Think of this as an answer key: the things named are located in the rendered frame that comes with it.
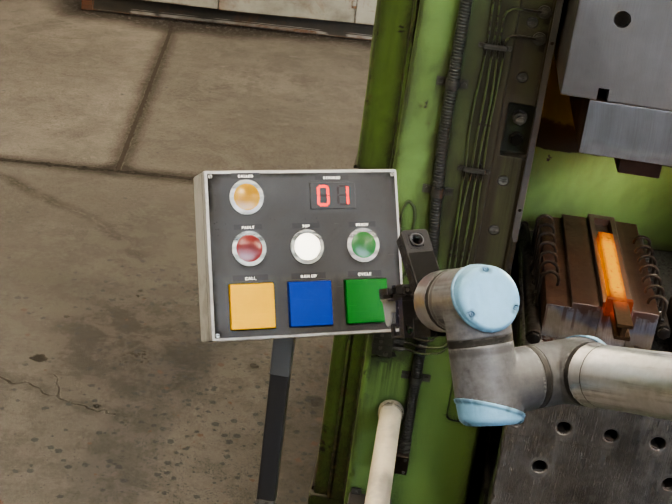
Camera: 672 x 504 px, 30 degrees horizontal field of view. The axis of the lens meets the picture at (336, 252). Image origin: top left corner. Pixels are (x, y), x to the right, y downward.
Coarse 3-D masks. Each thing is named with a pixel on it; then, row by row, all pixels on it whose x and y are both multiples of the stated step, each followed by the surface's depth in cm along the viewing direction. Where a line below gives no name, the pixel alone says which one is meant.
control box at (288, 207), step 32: (224, 192) 205; (288, 192) 209; (320, 192) 210; (352, 192) 212; (384, 192) 214; (224, 224) 205; (256, 224) 207; (288, 224) 208; (320, 224) 210; (352, 224) 212; (384, 224) 214; (224, 256) 204; (288, 256) 208; (320, 256) 210; (352, 256) 212; (384, 256) 214; (224, 288) 204; (224, 320) 204; (288, 320) 207
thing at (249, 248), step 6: (240, 240) 205; (246, 240) 205; (252, 240) 206; (258, 240) 206; (240, 246) 205; (246, 246) 205; (252, 246) 206; (258, 246) 206; (240, 252) 205; (246, 252) 205; (252, 252) 206; (258, 252) 206; (246, 258) 205; (252, 258) 206
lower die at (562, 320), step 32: (576, 224) 258; (544, 256) 244; (576, 256) 243; (544, 288) 233; (576, 288) 230; (640, 288) 233; (544, 320) 227; (576, 320) 226; (608, 320) 225; (640, 320) 224
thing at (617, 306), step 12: (600, 240) 247; (612, 240) 248; (600, 252) 244; (612, 252) 243; (612, 264) 237; (612, 276) 232; (612, 288) 228; (624, 288) 228; (612, 300) 222; (624, 300) 222; (612, 312) 223; (624, 312) 218; (612, 324) 219; (624, 324) 214; (624, 336) 215
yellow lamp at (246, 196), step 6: (240, 186) 206; (246, 186) 206; (252, 186) 207; (234, 192) 206; (240, 192) 206; (246, 192) 206; (252, 192) 206; (258, 192) 207; (234, 198) 205; (240, 198) 206; (246, 198) 206; (252, 198) 206; (258, 198) 207; (240, 204) 206; (246, 204) 206; (252, 204) 206
